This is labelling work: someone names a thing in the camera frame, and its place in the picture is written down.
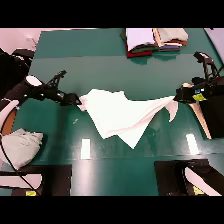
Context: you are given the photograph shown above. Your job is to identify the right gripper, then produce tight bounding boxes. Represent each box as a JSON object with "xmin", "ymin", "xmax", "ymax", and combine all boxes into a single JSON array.
[{"xmin": 173, "ymin": 85, "xmax": 198, "ymax": 104}]

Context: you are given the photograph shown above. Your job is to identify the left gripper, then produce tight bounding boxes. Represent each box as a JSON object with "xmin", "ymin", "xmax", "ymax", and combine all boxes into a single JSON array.
[{"xmin": 58, "ymin": 92, "xmax": 83, "ymax": 107}]

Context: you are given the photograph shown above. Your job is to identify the white T-shirt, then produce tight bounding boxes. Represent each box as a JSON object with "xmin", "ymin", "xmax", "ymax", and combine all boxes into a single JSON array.
[{"xmin": 77, "ymin": 88, "xmax": 180, "ymax": 150}]

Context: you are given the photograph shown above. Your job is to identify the folded beige garment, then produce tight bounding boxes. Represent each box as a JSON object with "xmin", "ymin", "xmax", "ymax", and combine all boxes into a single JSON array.
[{"xmin": 155, "ymin": 28, "xmax": 190, "ymax": 46}]

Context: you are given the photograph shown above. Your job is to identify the folded dark green garment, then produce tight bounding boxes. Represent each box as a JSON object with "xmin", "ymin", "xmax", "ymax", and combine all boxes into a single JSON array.
[{"xmin": 128, "ymin": 44, "xmax": 160, "ymax": 54}]

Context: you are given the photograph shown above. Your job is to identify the folded red garment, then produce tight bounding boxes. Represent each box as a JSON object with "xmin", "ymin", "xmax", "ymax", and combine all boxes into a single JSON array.
[{"xmin": 126, "ymin": 49, "xmax": 154, "ymax": 59}]

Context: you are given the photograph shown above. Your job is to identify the grey-green garment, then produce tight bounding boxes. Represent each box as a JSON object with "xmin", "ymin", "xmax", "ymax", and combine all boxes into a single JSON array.
[{"xmin": 0, "ymin": 128, "xmax": 45, "ymax": 170}]

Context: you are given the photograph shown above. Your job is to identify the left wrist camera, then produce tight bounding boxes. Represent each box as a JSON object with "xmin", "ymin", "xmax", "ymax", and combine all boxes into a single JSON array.
[{"xmin": 45, "ymin": 69, "xmax": 68, "ymax": 92}]

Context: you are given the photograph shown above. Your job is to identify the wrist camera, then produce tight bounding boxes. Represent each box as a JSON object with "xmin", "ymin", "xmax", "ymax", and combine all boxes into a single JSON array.
[
  {"xmin": 45, "ymin": 69, "xmax": 68, "ymax": 92},
  {"xmin": 193, "ymin": 51, "xmax": 218, "ymax": 81}
]

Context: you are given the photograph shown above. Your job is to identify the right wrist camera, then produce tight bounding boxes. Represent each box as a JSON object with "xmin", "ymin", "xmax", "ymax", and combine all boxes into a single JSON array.
[{"xmin": 193, "ymin": 51, "xmax": 218, "ymax": 81}]

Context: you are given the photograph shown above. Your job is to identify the black cable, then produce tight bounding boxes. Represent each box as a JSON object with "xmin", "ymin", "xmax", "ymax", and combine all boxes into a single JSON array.
[{"xmin": 0, "ymin": 111, "xmax": 43, "ymax": 197}]

